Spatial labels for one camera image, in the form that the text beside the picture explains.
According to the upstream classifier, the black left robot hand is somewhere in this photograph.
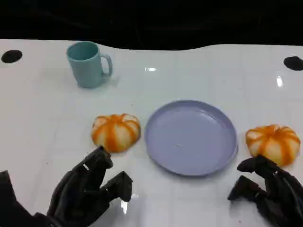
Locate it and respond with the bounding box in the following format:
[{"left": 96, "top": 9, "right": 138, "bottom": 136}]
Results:
[{"left": 35, "top": 145, "right": 134, "bottom": 227}]

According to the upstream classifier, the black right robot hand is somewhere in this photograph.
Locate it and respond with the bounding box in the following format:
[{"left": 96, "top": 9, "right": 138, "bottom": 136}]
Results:
[{"left": 227, "top": 155, "right": 303, "bottom": 227}]

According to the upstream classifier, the orange white toy bread roll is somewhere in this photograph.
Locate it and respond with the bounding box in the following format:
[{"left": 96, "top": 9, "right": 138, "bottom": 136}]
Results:
[
  {"left": 91, "top": 113, "right": 142, "bottom": 153},
  {"left": 245, "top": 124, "right": 301, "bottom": 166}
]

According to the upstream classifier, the lilac plate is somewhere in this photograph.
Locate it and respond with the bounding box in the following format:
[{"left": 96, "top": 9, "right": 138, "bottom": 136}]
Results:
[{"left": 144, "top": 100, "right": 239, "bottom": 177}]

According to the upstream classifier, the pale green mug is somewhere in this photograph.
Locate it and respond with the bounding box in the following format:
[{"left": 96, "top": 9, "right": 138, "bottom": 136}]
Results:
[{"left": 66, "top": 41, "right": 113, "bottom": 89}]

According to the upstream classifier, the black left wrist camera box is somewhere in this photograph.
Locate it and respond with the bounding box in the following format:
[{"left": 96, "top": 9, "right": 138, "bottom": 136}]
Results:
[{"left": 0, "top": 170, "right": 49, "bottom": 227}]

